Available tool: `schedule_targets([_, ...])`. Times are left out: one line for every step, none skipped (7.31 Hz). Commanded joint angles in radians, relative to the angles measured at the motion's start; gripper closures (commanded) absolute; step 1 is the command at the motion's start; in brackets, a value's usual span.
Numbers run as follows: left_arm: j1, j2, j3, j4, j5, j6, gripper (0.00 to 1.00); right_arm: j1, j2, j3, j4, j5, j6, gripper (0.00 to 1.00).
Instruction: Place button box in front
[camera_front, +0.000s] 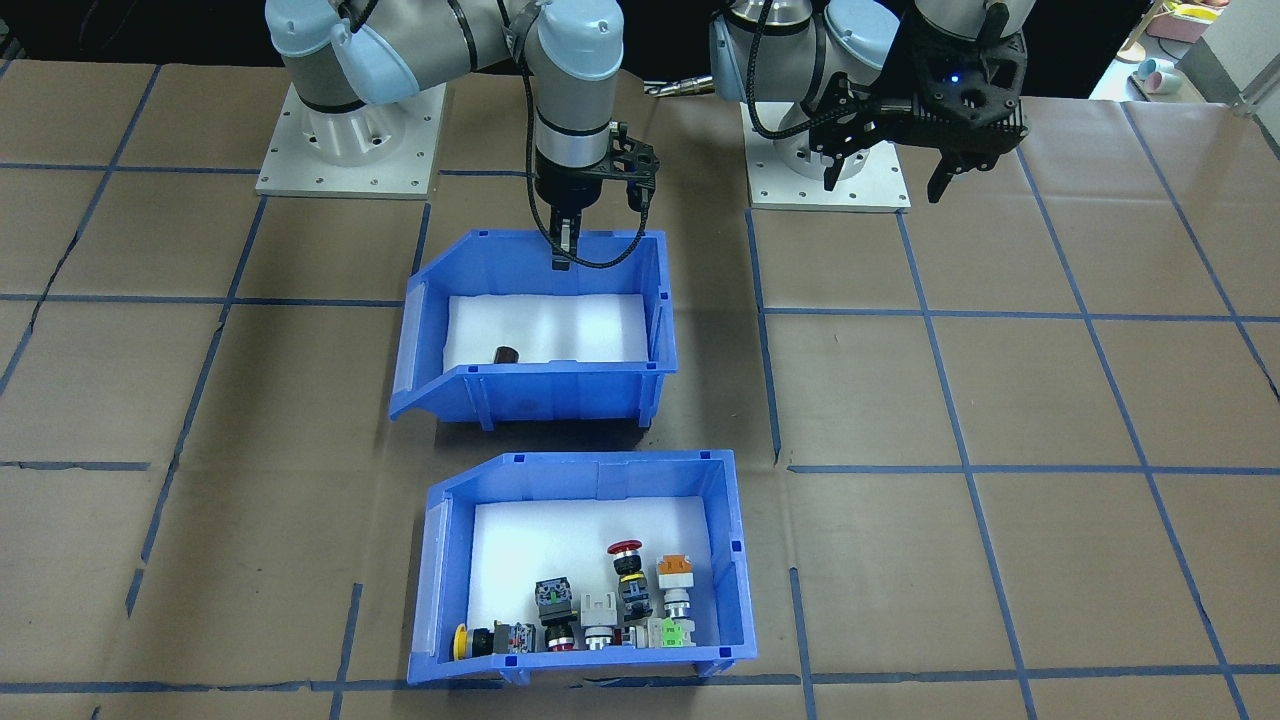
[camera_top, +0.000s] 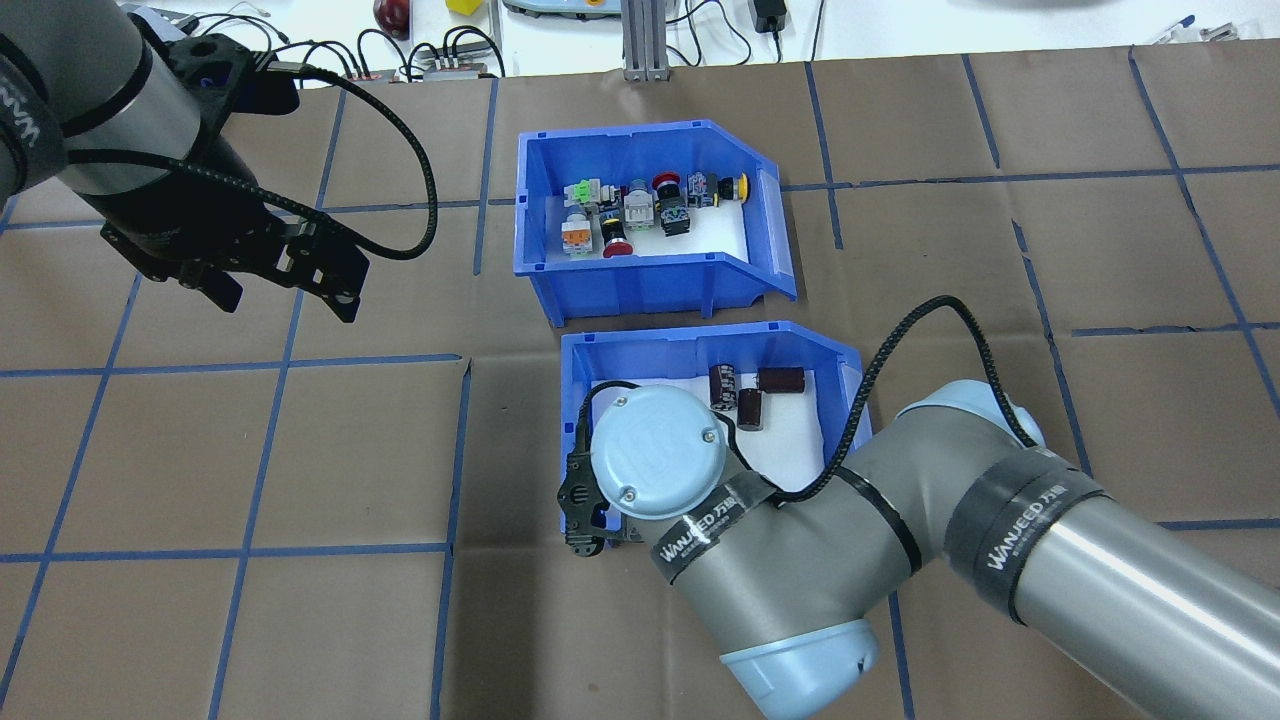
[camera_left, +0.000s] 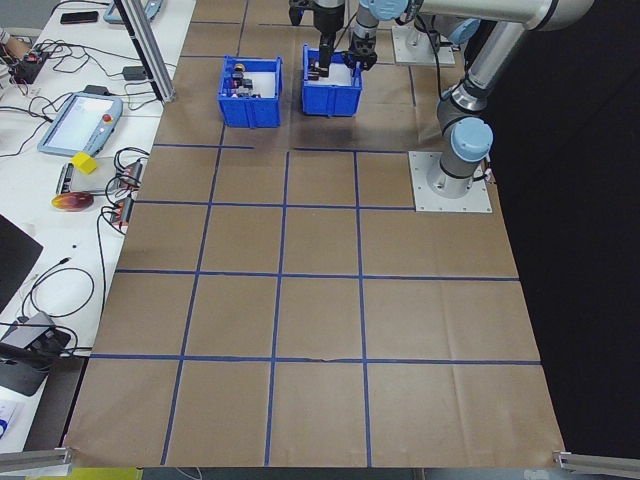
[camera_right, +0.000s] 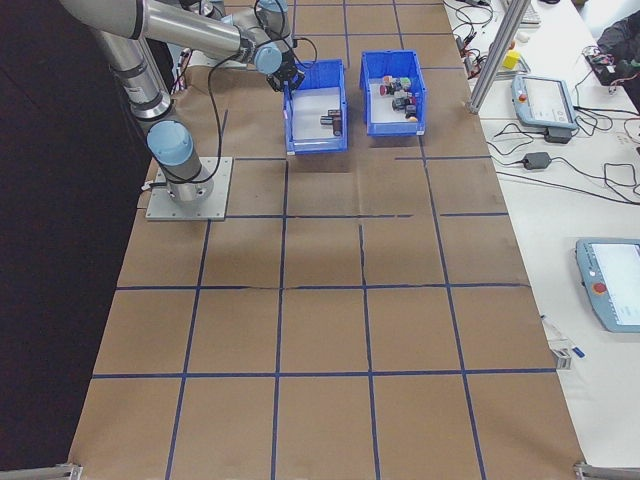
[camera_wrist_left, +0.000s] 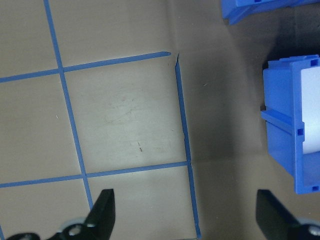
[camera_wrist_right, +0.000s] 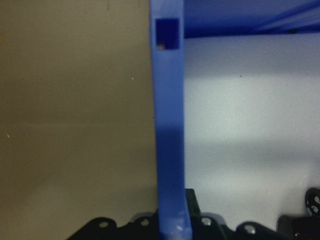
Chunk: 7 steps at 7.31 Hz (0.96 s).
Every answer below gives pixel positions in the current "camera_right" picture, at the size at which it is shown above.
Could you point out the blue bin with few parts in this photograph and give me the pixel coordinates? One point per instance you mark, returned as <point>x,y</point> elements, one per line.
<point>320,75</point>

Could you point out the blue bin with push buttons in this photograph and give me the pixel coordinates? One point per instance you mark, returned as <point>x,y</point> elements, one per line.
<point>390,62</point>

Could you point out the red mushroom push button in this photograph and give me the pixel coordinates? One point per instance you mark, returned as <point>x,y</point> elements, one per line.
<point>384,90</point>

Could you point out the green square push button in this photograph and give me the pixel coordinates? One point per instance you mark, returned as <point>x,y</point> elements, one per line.
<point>406,82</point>

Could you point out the black metal push button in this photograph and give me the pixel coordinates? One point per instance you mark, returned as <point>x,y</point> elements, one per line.
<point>411,109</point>

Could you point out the white foam bin liner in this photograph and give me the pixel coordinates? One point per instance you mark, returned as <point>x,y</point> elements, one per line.
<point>305,115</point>

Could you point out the pile of small parts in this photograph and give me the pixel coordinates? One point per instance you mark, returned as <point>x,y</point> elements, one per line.
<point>377,112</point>

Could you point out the small grey electronic device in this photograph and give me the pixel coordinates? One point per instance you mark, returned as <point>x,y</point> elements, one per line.
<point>472,64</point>

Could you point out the yellow cube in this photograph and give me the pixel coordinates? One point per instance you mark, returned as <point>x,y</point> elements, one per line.
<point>511,60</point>

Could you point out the small white round object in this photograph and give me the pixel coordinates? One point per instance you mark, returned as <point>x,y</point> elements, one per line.
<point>523,36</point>

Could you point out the white keyboard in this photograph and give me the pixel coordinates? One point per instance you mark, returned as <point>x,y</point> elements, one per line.
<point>531,14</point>

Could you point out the grey blue teach pendant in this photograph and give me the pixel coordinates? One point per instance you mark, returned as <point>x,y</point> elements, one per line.
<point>542,100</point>
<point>615,285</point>

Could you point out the black power adapter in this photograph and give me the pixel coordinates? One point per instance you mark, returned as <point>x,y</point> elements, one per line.
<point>537,160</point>
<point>559,136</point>

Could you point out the black jacket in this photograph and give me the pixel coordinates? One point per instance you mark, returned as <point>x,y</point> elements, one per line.
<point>620,35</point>

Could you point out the white square base plate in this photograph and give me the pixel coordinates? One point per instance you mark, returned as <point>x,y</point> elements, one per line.
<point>197,61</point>
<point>220,200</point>

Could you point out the aluminium profile post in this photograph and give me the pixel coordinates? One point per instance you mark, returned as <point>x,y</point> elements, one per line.
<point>495,55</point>

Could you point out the black frame cover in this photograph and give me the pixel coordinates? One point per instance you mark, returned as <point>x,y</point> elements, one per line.
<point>40,250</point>

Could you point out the metal corner bracket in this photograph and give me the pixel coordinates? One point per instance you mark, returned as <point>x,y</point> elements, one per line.
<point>605,472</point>
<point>45,472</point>

